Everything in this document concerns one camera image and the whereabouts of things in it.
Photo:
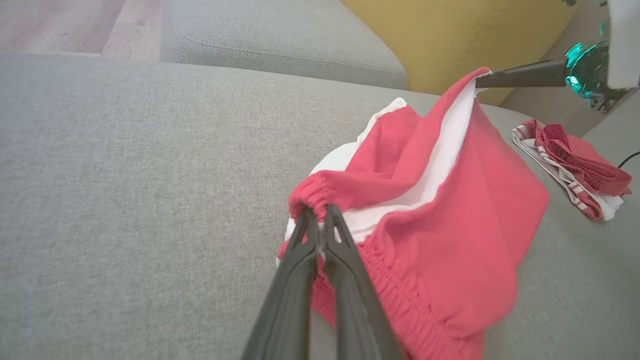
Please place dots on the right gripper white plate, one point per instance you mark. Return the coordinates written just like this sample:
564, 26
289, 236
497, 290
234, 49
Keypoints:
620, 45

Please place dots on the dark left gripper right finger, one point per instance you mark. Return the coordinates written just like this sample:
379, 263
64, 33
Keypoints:
355, 310

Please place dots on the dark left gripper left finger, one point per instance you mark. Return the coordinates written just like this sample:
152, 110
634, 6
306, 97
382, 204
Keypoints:
290, 300

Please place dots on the red Bulls basketball jersey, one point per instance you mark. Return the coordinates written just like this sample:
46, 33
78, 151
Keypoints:
575, 165

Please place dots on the red shorts white trim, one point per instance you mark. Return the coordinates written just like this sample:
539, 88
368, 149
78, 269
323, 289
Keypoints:
465, 225

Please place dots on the yellow cushion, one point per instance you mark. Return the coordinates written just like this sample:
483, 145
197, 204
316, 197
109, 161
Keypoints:
450, 40

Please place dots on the grey sofa seat cushion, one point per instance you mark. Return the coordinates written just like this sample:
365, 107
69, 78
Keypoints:
150, 200

